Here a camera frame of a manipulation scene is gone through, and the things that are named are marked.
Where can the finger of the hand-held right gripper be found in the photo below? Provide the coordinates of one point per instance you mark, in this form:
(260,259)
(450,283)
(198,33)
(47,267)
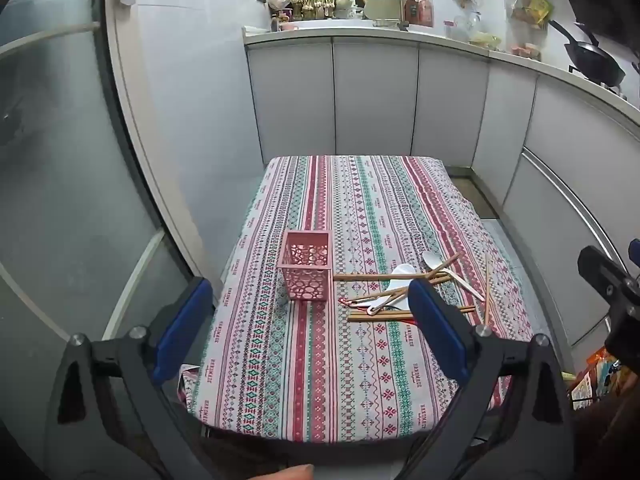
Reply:
(635,252)
(602,272)

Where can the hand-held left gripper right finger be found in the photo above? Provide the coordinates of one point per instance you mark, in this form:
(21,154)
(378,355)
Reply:
(440,330)

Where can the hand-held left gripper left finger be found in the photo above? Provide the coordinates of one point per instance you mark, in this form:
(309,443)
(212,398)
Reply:
(182,330)

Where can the red spoon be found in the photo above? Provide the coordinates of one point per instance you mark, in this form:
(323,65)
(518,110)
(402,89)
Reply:
(402,316)

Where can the white soup spoon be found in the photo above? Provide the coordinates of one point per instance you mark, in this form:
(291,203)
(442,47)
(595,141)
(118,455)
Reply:
(402,272)
(380,305)

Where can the white plastic spoon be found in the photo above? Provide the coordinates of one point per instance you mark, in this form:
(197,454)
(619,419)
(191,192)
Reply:
(433,260)

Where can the pink perforated basket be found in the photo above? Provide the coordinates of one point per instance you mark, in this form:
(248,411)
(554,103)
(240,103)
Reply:
(306,287)

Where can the person's left hand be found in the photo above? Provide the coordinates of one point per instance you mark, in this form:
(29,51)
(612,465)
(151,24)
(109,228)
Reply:
(292,474)

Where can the pink patterned cloth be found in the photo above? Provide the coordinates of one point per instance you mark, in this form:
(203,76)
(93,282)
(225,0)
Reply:
(190,385)

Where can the colourful printed bag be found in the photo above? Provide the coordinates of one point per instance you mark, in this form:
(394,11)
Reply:
(595,380)

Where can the brown fleece garment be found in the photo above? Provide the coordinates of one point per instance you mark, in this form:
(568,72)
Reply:
(610,440)

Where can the striped patterned tablecloth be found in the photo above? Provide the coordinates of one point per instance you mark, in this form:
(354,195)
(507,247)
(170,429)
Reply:
(310,360)

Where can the black wok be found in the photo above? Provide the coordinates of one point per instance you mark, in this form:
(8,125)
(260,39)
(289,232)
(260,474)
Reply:
(595,60)

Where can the frosted glass door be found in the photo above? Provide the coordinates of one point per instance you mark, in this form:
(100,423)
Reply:
(60,160)

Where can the pink food pieces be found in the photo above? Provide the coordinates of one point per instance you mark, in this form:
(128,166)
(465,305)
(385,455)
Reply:
(526,50)

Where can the row of grey cabinet doors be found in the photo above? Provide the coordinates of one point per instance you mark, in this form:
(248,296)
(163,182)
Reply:
(375,95)

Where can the yellow snack bag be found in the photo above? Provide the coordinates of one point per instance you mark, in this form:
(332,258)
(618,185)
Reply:
(540,10)

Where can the green vegetables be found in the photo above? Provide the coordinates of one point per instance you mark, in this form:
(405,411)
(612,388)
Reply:
(484,40)

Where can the glass jars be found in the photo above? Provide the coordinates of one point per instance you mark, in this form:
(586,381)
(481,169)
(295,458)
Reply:
(465,25)

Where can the white kitchen countertop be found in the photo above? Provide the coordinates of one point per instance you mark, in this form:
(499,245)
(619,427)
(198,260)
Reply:
(350,32)

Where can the orange soap bottle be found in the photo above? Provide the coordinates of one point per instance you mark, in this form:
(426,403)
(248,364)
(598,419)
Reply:
(426,12)

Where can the dark red bottle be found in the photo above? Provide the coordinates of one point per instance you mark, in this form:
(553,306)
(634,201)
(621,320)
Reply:
(411,10)

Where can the glass kettle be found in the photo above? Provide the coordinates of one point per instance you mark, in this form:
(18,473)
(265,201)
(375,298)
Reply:
(356,12)

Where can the green cabbage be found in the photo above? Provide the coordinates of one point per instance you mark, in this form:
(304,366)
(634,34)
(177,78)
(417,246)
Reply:
(344,3)

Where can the clear plastic bag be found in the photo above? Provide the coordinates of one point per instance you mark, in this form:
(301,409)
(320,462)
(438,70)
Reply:
(280,1)

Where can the row of sprouting garlic plants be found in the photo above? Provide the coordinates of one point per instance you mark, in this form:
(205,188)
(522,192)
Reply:
(310,2)

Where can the white door frame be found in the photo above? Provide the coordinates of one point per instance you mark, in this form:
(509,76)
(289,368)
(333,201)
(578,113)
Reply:
(145,125)

